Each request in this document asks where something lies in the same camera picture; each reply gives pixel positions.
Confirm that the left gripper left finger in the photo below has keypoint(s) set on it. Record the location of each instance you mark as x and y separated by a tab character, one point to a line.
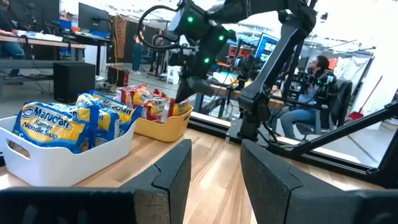
168	180

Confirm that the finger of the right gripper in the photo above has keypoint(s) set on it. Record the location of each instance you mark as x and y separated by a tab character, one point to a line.
185	90
205	87

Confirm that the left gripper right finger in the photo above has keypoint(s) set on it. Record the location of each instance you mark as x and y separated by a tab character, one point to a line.
273	193

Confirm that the dark red Maruchan ramen pack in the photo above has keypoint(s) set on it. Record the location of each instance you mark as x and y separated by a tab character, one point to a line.
140	96
155	110
124	95
180	109

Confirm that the blue Maruchan ramen pack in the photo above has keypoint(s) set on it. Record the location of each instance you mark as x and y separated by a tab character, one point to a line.
119	107
90	107
49	127
109	124

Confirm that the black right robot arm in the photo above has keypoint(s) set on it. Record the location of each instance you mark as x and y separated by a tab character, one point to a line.
273	62

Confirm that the wooden top desk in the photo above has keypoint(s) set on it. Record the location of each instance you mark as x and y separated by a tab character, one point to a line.
224	91
46	42

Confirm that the yellow-orange plastic bin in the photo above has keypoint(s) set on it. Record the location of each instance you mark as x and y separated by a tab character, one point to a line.
161	129

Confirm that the person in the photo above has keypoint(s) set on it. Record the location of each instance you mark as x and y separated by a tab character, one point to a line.
298	116
12	49
136	59

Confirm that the lit computer monitor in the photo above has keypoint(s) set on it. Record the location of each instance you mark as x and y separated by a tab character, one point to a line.
267	46

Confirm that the black and red device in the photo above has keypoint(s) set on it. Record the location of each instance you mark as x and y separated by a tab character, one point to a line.
118	77

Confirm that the brown hanging cloth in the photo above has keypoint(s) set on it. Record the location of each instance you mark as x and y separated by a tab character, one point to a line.
120	35

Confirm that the white plastic bin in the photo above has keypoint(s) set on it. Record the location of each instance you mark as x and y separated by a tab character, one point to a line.
62	168

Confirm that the black speaker box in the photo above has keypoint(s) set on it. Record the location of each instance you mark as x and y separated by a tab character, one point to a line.
74	82

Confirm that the black office chair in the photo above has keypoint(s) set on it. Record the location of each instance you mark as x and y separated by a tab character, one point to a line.
342	99

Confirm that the black computer monitor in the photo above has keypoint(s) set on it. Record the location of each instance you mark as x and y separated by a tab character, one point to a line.
93	17

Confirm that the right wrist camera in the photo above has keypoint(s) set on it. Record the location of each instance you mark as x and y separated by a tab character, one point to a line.
178	59

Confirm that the black aluminium table frame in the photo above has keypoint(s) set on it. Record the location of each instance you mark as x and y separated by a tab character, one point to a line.
342	130

